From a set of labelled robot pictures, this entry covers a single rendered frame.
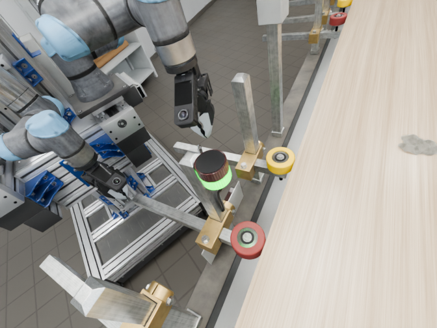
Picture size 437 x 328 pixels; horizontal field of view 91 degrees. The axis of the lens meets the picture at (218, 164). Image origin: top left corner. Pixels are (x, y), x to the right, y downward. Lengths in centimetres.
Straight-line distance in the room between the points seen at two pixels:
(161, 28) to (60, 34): 17
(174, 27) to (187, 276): 135
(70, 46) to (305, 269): 60
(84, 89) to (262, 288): 88
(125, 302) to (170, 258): 122
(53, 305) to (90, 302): 168
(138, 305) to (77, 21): 49
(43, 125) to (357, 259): 73
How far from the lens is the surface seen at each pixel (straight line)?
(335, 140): 69
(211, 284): 72
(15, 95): 80
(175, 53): 46
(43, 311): 207
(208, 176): 37
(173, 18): 45
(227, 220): 60
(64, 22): 51
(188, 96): 47
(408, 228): 59
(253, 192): 81
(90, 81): 99
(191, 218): 63
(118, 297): 38
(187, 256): 156
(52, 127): 65
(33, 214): 111
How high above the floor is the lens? 139
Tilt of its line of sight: 48 degrees down
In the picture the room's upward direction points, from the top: 21 degrees counter-clockwise
